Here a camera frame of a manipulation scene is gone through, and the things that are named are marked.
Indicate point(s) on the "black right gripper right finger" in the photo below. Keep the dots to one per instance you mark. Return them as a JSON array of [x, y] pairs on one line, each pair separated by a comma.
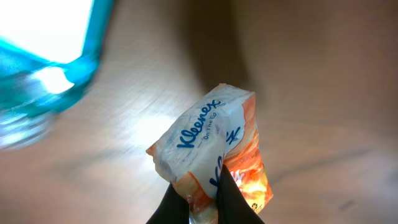
[[231, 205]]

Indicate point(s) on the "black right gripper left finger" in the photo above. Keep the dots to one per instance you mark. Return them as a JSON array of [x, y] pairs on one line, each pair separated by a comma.
[[173, 209]]

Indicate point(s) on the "orange tissue pack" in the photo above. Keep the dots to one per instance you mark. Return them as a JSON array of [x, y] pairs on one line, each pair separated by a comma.
[[218, 130]]

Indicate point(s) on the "teal mouthwash bottle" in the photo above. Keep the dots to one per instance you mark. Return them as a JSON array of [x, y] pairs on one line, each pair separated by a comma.
[[50, 52]]

